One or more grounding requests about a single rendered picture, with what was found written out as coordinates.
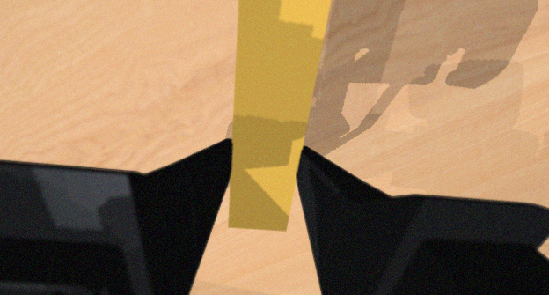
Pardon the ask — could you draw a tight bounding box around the yellow bar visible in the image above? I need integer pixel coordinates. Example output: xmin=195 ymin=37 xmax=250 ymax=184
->
xmin=228 ymin=0 xmax=332 ymax=232

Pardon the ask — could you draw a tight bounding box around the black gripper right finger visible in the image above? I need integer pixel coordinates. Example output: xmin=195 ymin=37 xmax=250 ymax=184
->
xmin=296 ymin=146 xmax=549 ymax=295

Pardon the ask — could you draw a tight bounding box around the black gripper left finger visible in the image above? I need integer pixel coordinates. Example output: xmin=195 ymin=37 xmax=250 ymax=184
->
xmin=0 ymin=138 xmax=233 ymax=295

